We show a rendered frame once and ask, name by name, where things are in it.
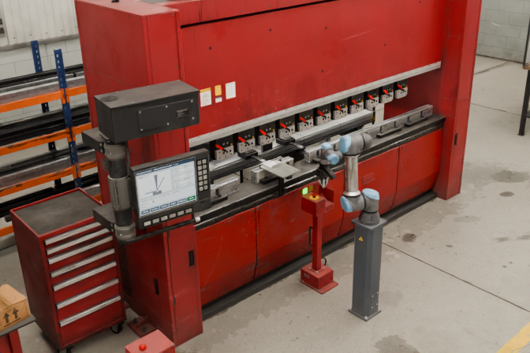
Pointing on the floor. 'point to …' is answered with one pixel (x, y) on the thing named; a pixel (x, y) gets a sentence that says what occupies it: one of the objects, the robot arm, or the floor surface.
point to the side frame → (450, 70)
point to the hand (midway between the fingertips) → (324, 187)
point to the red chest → (69, 268)
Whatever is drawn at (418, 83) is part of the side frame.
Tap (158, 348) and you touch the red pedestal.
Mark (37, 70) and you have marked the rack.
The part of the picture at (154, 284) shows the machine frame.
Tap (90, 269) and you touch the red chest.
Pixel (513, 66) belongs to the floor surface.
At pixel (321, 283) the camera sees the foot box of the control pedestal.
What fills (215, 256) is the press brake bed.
